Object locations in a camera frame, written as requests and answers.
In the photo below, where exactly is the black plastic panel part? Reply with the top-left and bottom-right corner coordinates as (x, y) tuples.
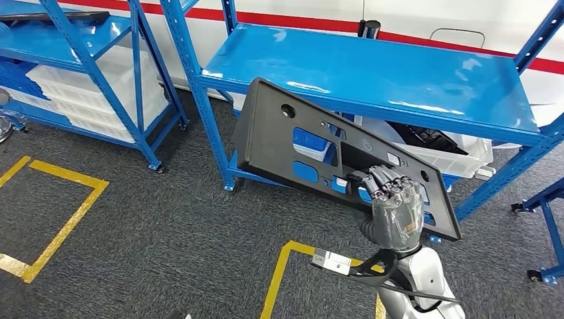
(0, 11), (111, 23)
(232, 76), (464, 242)

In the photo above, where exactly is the blue metal shelf rack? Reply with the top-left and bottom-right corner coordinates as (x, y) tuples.
(511, 175), (564, 286)
(158, 0), (564, 245)
(0, 0), (190, 174)

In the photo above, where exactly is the white plastic crate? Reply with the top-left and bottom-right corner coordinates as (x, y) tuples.
(25, 46), (168, 96)
(294, 143), (329, 162)
(352, 115), (494, 179)
(41, 81), (169, 122)
(66, 103), (169, 144)

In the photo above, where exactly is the black plastic parts bundle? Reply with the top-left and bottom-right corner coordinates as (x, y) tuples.
(386, 121), (469, 156)

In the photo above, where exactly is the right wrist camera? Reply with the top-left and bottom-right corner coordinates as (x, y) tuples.
(310, 249), (398, 289)

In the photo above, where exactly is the black cylindrical post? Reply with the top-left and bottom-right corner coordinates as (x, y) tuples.
(357, 19), (382, 40)

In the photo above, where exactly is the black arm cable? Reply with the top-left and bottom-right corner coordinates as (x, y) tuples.
(378, 280), (460, 314)

